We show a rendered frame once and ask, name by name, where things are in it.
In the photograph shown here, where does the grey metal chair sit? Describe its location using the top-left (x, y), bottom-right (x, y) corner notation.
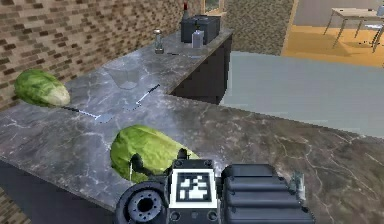
top-left (362, 4), bottom-right (384, 54)

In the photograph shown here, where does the bright green lettuce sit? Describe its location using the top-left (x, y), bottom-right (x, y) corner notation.
top-left (109, 124), bottom-right (201, 185)

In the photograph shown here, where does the dark counter with marble top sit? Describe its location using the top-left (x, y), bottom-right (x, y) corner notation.
top-left (0, 27), bottom-right (384, 224)

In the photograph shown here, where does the dark red bottle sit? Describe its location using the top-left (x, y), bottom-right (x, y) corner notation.
top-left (182, 0), bottom-right (191, 21)

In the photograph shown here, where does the dark green lettuce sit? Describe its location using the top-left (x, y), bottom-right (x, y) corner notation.
top-left (13, 68), bottom-right (71, 108)

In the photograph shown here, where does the grey metal cup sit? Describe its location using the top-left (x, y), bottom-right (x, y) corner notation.
top-left (191, 29), bottom-right (205, 49)

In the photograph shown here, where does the dark grey coffee machine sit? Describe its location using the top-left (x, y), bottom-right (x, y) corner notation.
top-left (180, 14), bottom-right (222, 45)

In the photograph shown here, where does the thin silver knife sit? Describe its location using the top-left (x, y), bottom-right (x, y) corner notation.
top-left (166, 51), bottom-right (202, 60)

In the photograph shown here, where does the pale wooden table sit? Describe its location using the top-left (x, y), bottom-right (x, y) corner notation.
top-left (322, 6), bottom-right (384, 50)

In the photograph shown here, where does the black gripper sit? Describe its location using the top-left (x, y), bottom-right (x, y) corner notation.
top-left (114, 147), bottom-right (189, 224)

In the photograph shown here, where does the black handled silver fork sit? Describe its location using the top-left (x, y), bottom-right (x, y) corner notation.
top-left (124, 83), bottom-right (161, 113)

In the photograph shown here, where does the black handled spatula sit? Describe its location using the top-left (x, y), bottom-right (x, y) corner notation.
top-left (61, 105), bottom-right (115, 124)

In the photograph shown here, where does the glass pepper shaker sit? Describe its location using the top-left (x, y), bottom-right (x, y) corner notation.
top-left (153, 28), bottom-right (165, 55)

